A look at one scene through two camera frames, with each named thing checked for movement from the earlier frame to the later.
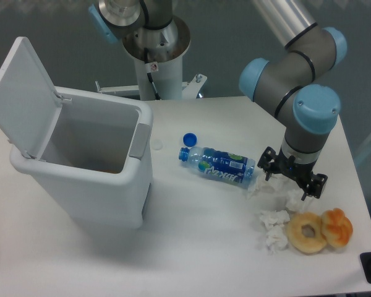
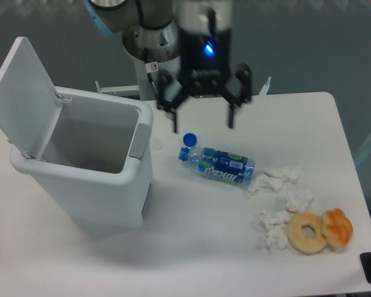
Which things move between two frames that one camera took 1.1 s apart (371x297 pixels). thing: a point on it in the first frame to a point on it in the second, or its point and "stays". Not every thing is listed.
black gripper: x=299 y=172 to x=205 y=63
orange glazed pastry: x=337 y=227 stays
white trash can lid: x=23 y=102 stays
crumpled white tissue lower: x=276 y=238 stays
